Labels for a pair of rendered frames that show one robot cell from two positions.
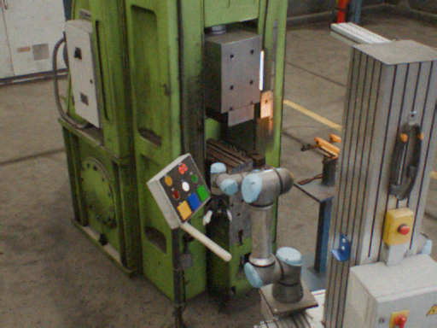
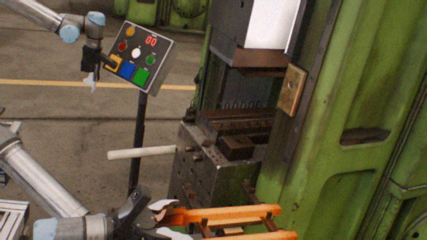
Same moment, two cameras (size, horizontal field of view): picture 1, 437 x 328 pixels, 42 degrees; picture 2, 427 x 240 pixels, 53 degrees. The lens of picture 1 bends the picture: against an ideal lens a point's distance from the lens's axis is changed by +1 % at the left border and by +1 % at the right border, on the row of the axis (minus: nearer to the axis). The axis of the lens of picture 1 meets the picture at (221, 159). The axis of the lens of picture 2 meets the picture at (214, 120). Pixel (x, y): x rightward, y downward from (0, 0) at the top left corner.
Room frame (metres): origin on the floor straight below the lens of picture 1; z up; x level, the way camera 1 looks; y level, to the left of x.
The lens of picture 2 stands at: (3.30, -1.76, 1.80)
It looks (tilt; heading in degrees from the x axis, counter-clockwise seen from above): 26 degrees down; 96
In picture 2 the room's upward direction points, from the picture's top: 12 degrees clockwise
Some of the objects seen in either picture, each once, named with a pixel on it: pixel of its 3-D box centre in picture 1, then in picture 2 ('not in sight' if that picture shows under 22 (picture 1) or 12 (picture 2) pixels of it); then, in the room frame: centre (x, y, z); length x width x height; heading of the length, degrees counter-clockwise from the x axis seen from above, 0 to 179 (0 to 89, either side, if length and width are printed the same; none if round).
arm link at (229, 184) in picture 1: (230, 183); (72, 24); (2.42, -0.04, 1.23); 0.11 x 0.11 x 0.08; 24
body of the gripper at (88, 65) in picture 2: (218, 202); (91, 58); (2.49, 0.01, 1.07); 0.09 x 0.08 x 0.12; 16
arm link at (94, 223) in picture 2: not in sight; (96, 232); (3.01, -1.03, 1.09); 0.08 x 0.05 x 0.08; 121
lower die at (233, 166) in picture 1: (218, 157); (246, 122); (3.26, 0.01, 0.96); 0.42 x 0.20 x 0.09; 39
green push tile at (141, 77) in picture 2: (201, 193); (142, 77); (2.71, 0.11, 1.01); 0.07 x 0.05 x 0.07; 154
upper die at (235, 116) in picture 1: (218, 105); (265, 47); (3.26, 0.01, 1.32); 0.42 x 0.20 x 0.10; 39
